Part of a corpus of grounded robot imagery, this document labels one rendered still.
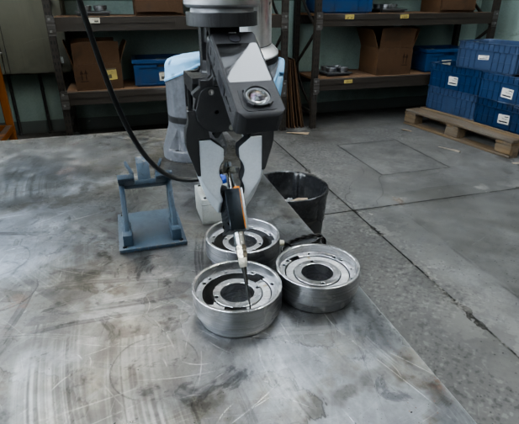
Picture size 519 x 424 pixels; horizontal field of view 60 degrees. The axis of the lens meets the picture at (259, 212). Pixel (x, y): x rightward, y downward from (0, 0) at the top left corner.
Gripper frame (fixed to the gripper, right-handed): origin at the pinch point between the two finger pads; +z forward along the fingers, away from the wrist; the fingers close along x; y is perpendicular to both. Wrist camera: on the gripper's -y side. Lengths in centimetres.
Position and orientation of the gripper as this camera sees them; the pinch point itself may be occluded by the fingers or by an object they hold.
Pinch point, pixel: (231, 203)
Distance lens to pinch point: 51.8
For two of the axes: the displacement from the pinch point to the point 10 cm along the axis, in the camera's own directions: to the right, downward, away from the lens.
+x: -9.6, 1.3, -2.6
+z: 0.0, 9.0, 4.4
